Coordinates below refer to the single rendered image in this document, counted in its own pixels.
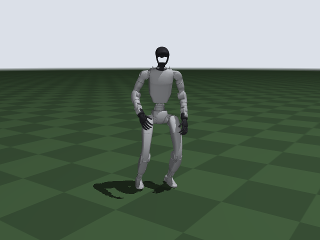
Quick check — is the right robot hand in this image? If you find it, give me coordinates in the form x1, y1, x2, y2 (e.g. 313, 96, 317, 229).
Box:
137, 108, 153, 131

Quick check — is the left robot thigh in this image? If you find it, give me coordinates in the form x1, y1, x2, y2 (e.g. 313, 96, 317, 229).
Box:
167, 114, 183, 161

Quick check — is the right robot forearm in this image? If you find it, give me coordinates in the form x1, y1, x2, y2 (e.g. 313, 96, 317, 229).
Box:
131, 90, 142, 115

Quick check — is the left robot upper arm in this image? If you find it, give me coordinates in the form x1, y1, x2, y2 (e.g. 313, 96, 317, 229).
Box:
173, 70, 185, 100

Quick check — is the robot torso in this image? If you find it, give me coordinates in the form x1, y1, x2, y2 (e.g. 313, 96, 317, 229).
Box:
148, 66, 174, 124

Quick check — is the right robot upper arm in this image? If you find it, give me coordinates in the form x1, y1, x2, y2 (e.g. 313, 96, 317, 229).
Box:
133, 70, 151, 98

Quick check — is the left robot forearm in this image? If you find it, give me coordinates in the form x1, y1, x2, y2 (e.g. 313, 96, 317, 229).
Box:
179, 92, 188, 117

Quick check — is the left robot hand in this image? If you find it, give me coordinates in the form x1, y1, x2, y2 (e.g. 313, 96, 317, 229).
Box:
178, 112, 188, 135

